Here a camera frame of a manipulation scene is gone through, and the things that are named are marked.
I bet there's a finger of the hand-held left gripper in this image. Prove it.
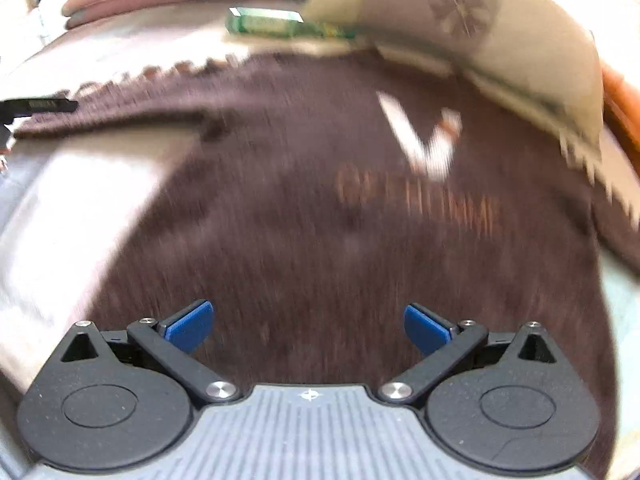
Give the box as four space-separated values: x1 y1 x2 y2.
0 97 80 115

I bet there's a floral patchwork pillow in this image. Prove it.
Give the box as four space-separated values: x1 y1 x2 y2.
302 0 606 161

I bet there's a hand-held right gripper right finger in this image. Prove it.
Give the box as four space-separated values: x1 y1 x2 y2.
376 303 557 406

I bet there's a brown fuzzy sweater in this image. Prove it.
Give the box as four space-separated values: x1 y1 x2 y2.
12 52 640 480

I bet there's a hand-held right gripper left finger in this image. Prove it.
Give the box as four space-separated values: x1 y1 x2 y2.
60 299 242 407

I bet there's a wooden headboard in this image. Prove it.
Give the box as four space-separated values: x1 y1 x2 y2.
600 60 640 181

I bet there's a green glass bottle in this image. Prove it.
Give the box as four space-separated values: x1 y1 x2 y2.
225 6 358 41

